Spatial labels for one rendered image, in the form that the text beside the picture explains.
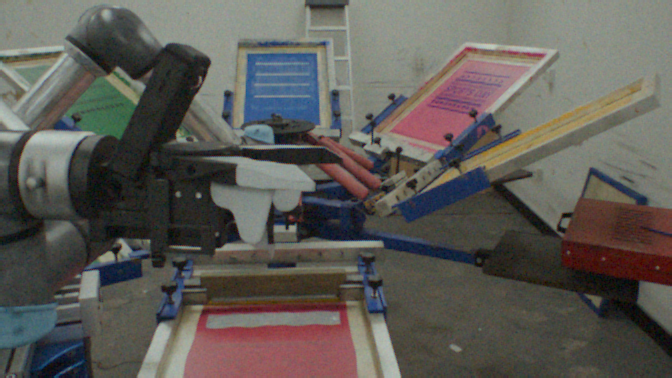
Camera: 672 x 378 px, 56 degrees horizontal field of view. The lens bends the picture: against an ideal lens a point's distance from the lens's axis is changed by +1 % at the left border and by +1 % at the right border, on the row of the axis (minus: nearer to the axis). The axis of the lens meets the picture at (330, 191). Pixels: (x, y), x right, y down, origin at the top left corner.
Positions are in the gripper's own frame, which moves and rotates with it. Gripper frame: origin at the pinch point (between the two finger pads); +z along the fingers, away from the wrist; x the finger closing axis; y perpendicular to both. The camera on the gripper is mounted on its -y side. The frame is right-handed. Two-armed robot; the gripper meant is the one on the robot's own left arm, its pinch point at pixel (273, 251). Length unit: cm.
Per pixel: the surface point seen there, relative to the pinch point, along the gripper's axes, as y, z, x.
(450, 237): -127, 116, -281
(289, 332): -3.9, 16.4, 15.8
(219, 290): 15.3, 10.2, 2.0
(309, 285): -9.8, 9.9, 2.2
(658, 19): -203, -50, -171
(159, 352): 26.8, 12.3, 28.5
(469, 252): -68, 21, -41
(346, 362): -17.5, 16.6, 30.6
